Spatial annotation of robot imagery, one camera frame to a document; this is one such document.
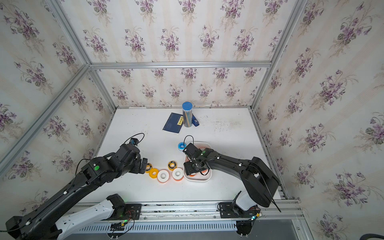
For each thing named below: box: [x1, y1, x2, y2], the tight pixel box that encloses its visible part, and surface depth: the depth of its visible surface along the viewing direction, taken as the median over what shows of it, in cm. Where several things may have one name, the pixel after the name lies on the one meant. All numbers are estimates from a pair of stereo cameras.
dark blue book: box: [162, 112, 184, 135], surface depth 111 cm
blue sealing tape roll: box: [177, 142, 187, 151], surface depth 99 cm
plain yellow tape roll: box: [149, 168, 159, 179], surface depth 87 cm
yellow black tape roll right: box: [167, 160, 178, 171], surface depth 90 cm
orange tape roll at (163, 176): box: [157, 169, 170, 184], surface depth 84 cm
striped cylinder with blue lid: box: [182, 101, 194, 128], surface depth 98 cm
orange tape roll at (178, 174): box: [172, 167, 185, 182], surface depth 86 cm
